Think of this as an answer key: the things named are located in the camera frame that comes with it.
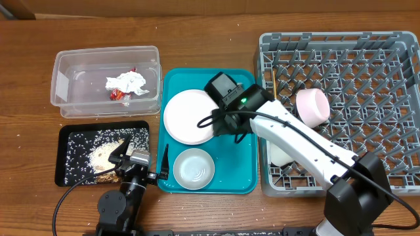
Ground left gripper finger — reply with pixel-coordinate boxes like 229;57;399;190
159;144;169;180
108;135;131;164

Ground grey bowl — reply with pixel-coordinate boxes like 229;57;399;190
173;148;215;190

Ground rice and food scraps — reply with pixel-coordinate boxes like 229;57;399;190
64;128;149;186

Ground pink plate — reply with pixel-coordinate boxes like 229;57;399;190
163;89;218;145

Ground white cup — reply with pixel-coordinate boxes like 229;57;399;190
270;143;293;167

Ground red snack wrapper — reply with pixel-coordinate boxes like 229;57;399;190
107;73;132;101

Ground white napkin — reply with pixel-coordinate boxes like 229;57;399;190
105;71;149;96

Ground small pink bowl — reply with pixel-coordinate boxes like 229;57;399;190
295;88;330;128

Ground wooden chopstick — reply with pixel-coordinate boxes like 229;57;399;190
272;69;277;99

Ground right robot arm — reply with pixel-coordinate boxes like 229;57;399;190
198;72;393;235

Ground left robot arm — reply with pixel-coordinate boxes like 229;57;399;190
95;136;169;235

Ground grey dishwasher rack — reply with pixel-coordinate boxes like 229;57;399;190
255;31;419;196

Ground black plastic tray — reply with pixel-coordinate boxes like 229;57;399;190
54;121;149;187

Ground teal serving tray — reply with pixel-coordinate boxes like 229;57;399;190
156;68;258;194

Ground clear plastic bin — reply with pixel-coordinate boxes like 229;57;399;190
51;46;162;118

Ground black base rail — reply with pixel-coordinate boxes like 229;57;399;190
145;227;314;236

